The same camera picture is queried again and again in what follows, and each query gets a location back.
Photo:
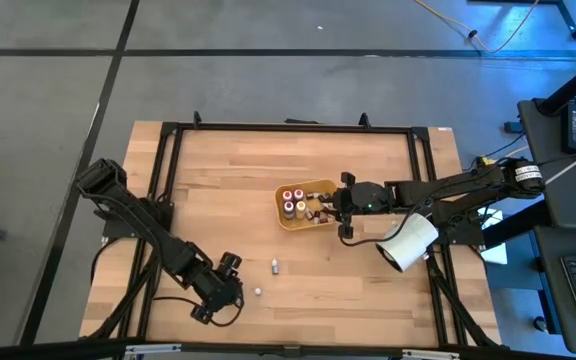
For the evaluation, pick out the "black desk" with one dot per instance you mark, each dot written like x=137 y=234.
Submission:
x=568 y=200

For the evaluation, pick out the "small blue box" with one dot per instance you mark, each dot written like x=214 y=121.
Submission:
x=513 y=126

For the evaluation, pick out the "black rig crossbar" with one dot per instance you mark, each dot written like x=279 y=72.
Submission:
x=43 y=350

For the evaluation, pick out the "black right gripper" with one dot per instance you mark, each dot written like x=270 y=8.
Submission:
x=348 y=205

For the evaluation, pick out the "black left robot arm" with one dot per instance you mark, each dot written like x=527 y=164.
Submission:
x=143 y=225

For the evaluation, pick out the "yellow plug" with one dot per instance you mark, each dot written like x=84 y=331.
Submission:
x=485 y=161

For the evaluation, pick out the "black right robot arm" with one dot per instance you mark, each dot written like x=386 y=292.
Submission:
x=443 y=187

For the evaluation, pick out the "black aluminium table frame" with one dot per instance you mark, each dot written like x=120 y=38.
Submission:
x=293 y=127

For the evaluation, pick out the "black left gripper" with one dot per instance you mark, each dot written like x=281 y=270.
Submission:
x=213 y=287

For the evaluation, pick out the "large yellow food coloring bottle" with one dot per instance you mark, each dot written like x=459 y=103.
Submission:
x=300 y=206

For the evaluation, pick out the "black caster wheel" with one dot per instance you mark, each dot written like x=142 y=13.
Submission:
x=540 y=324

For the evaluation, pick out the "large purple food coloring bottle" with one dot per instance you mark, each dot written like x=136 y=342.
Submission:
x=288 y=206

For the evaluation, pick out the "yellow plastic bin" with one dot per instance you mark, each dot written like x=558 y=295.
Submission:
x=298 y=223

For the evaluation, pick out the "white cylinder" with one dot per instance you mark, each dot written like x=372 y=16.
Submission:
x=410 y=240

